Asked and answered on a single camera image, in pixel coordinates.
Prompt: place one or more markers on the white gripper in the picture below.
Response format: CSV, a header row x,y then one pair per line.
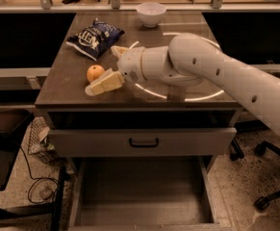
x,y
130,64

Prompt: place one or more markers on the orange fruit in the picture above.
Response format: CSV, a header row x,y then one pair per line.
x,y
94,72

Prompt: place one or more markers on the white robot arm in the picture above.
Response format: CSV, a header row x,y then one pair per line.
x,y
189,56

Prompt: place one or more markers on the grey drawer cabinet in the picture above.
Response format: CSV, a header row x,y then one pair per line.
x,y
152,105

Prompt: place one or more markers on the open middle drawer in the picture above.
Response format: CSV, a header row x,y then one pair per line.
x,y
143,194

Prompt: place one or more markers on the blue chip bag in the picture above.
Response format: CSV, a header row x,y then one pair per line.
x,y
95,39

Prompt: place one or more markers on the white bowl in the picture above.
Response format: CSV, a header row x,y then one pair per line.
x,y
150,13

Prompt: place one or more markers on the black chair left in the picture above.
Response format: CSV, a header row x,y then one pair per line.
x,y
13,125

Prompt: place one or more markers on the black office chair base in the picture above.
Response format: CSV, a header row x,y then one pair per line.
x,y
254,147

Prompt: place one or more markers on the wire mesh basket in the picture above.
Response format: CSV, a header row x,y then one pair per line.
x,y
40,145

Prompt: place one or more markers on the top drawer with handle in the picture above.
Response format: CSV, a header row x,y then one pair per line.
x,y
141,142

